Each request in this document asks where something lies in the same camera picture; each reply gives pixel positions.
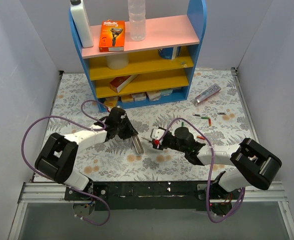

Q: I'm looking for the white air conditioner remote control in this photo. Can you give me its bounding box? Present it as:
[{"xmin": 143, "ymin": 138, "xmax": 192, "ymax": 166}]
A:
[{"xmin": 131, "ymin": 135, "xmax": 144, "ymax": 155}]

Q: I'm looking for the grey remote battery cover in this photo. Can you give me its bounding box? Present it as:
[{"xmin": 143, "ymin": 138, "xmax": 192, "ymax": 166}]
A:
[{"xmin": 141, "ymin": 137, "xmax": 152, "ymax": 143}]

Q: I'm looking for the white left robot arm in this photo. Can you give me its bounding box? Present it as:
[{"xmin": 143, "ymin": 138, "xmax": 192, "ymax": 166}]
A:
[{"xmin": 35, "ymin": 107, "xmax": 138, "ymax": 200}]

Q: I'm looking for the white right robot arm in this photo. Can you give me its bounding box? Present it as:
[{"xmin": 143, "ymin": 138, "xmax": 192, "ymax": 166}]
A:
[{"xmin": 151, "ymin": 127, "xmax": 282, "ymax": 199}]

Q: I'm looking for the yellow wrapped sponge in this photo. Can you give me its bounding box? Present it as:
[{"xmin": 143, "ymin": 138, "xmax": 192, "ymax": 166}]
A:
[{"xmin": 121, "ymin": 94, "xmax": 134, "ymax": 103}]

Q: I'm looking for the white wrapped sponge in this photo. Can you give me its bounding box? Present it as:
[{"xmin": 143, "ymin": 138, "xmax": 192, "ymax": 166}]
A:
[{"xmin": 131, "ymin": 92, "xmax": 146, "ymax": 102}]

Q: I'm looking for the red tea box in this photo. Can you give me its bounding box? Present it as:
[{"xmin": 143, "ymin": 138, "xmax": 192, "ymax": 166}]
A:
[{"xmin": 109, "ymin": 74, "xmax": 138, "ymax": 93}]

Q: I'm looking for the red and white sponge pack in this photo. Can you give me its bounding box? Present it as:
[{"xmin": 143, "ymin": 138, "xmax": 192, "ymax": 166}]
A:
[{"xmin": 146, "ymin": 90, "xmax": 161, "ymax": 102}]

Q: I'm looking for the floral patterned table mat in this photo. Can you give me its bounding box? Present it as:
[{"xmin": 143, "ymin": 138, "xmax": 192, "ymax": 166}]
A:
[{"xmin": 33, "ymin": 69, "xmax": 261, "ymax": 182}]

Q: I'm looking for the green teal sponge pack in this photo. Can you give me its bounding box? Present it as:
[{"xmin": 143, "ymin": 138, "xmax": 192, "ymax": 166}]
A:
[{"xmin": 160, "ymin": 88, "xmax": 173, "ymax": 97}]

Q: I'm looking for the silver toothpaste box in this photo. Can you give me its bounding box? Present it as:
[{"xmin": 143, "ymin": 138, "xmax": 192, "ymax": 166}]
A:
[{"xmin": 191, "ymin": 84, "xmax": 221, "ymax": 106}]

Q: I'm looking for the blue and yellow shelf unit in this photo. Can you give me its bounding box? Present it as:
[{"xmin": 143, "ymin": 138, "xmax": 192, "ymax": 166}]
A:
[{"xmin": 69, "ymin": 0, "xmax": 207, "ymax": 109}]

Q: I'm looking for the orange Gillette razor box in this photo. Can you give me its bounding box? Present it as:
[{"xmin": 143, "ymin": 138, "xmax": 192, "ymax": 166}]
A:
[{"xmin": 99, "ymin": 20, "xmax": 125, "ymax": 52}]

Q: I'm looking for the clear plastic water bottle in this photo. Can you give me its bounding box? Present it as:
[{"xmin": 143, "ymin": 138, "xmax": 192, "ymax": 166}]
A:
[{"xmin": 128, "ymin": 0, "xmax": 146, "ymax": 41}]

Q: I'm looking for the white plastic bottle black cap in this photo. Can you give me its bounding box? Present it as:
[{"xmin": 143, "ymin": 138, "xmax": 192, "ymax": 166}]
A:
[{"xmin": 70, "ymin": 0, "xmax": 94, "ymax": 48}]

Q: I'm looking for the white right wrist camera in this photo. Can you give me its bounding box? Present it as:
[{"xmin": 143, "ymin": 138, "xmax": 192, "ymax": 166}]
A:
[{"xmin": 150, "ymin": 128, "xmax": 165, "ymax": 150}]

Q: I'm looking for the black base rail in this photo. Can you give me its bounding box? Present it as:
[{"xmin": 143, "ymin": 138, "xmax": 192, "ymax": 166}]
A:
[{"xmin": 64, "ymin": 179, "xmax": 240, "ymax": 213}]

